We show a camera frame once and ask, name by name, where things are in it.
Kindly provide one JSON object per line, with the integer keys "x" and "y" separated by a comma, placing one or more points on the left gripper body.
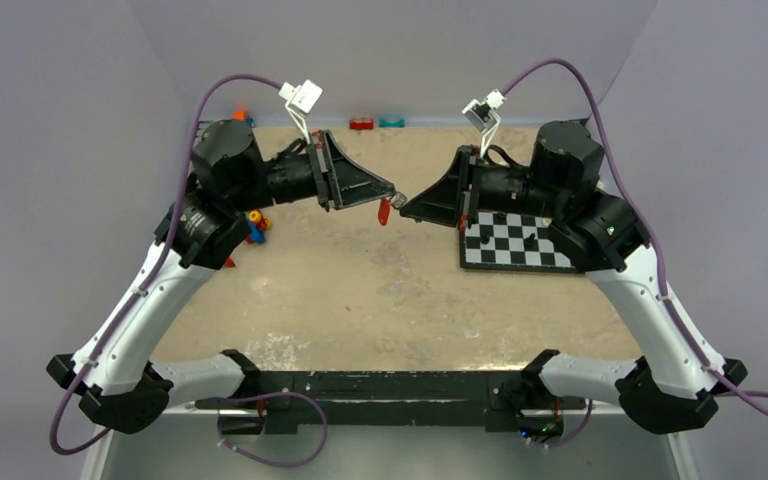
{"x": 319, "y": 164}

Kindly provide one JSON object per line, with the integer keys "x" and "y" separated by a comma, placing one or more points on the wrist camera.
{"x": 299, "y": 101}
{"x": 483, "y": 115}

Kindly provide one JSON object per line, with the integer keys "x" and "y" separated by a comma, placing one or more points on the silver key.
{"x": 398, "y": 200}

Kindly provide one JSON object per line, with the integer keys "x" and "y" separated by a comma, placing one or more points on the teal lego brick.
{"x": 391, "y": 122}

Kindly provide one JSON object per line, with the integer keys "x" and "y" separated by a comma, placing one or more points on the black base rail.
{"x": 496, "y": 401}

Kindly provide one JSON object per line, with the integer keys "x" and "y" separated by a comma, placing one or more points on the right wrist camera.
{"x": 483, "y": 115}

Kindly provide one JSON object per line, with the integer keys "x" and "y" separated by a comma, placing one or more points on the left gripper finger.
{"x": 356, "y": 197}
{"x": 349, "y": 180}

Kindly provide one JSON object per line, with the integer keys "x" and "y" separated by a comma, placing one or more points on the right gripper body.
{"x": 468, "y": 205}

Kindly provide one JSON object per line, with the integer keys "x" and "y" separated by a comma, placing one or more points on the colourful toy block vehicle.
{"x": 258, "y": 224}

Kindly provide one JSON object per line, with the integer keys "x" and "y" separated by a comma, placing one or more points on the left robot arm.
{"x": 113, "y": 376}

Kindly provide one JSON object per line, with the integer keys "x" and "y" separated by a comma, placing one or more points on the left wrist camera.
{"x": 299, "y": 101}

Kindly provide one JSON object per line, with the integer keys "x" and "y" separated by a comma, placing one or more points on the red key tag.
{"x": 384, "y": 212}

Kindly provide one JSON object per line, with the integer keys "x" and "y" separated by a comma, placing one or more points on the red lego brick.
{"x": 361, "y": 123}

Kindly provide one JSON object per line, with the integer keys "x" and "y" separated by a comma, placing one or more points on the chessboard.
{"x": 496, "y": 242}

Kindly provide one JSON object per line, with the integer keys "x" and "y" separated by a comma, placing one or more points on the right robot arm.
{"x": 674, "y": 384}

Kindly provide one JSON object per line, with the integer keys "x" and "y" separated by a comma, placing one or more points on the blue orange toy car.
{"x": 244, "y": 116}

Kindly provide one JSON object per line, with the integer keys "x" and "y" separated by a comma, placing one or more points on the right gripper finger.
{"x": 437, "y": 214}
{"x": 442, "y": 195}

